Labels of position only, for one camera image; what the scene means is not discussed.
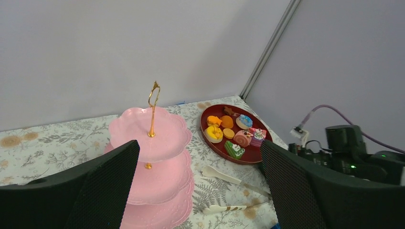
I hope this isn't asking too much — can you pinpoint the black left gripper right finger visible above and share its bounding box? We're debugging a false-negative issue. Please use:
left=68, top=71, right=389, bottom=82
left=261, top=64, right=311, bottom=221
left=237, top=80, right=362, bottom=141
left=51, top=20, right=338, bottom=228
left=260, top=140, right=405, bottom=229

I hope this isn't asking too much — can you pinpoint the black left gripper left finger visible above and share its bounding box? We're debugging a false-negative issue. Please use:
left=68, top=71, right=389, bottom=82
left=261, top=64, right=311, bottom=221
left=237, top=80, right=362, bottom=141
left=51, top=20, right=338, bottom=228
left=0, top=140, right=140, bottom=229

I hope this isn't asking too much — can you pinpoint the pink three-tier cake stand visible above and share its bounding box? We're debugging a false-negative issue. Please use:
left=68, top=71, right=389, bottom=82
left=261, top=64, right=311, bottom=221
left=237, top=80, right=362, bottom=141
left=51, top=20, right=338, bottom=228
left=106, top=83, right=194, bottom=229

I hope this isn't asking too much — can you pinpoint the pink purple cake slice toy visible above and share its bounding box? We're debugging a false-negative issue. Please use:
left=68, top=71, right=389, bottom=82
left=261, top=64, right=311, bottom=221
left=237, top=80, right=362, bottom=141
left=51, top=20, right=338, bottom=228
left=248, top=128, right=267, bottom=147

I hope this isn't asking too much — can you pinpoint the green cake slice toy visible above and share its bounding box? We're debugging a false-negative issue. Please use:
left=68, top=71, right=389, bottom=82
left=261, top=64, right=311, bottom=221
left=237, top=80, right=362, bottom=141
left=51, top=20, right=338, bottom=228
left=224, top=141, right=245, bottom=159

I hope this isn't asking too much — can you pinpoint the pink swirl roll cake toy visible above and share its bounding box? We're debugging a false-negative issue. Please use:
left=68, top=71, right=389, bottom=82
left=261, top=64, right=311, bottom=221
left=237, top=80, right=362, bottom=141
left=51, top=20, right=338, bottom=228
left=233, top=130, right=253, bottom=148

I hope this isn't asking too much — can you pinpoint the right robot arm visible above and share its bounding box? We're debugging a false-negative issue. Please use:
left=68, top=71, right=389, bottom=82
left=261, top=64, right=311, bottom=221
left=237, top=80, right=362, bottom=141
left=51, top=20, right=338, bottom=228
left=288, top=125, right=405, bottom=186

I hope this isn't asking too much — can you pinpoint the floral patterned tablecloth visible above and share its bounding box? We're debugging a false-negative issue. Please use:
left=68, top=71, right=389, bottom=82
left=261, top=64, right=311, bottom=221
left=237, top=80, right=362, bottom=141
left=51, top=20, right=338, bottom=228
left=0, top=96, right=278, bottom=229

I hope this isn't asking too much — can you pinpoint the dark red round tray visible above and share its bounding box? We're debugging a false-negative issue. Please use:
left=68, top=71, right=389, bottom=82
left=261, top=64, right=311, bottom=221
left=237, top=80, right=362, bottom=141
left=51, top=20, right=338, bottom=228
left=200, top=104, right=273, bottom=165

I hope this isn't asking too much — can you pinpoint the blue frosted donut toy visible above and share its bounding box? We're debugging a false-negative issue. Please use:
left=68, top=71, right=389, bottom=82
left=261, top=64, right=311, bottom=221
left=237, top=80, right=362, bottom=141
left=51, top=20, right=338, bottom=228
left=235, top=114, right=253, bottom=130

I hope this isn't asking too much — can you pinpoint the orange round cookie toy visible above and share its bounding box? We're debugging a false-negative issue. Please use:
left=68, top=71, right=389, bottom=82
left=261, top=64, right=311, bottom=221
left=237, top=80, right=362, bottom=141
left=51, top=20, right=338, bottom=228
left=223, top=128, right=235, bottom=139

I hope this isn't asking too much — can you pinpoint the orange tart toy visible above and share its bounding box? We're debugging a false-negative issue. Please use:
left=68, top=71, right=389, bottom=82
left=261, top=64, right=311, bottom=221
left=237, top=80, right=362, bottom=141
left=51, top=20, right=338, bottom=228
left=220, top=115, right=234, bottom=129

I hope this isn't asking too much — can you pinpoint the yellow round cake toy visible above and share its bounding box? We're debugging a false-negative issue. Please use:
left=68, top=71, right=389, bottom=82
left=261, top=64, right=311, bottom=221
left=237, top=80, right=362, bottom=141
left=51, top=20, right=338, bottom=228
left=204, top=126, right=224, bottom=144

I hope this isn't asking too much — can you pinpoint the brown star cookie toy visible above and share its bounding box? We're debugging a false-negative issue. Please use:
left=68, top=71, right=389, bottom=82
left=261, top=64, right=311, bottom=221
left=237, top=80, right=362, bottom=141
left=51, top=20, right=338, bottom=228
left=224, top=106, right=234, bottom=116

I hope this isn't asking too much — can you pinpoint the orange yellow fish pastry toy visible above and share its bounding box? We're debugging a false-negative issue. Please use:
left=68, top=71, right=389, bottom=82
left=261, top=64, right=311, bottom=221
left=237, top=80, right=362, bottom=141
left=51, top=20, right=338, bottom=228
left=206, top=115, right=222, bottom=127

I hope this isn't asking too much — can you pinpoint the aluminium frame post right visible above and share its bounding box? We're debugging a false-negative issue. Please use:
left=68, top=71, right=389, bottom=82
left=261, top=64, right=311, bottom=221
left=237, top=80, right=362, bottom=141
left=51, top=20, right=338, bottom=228
left=239, top=0, right=301, bottom=100

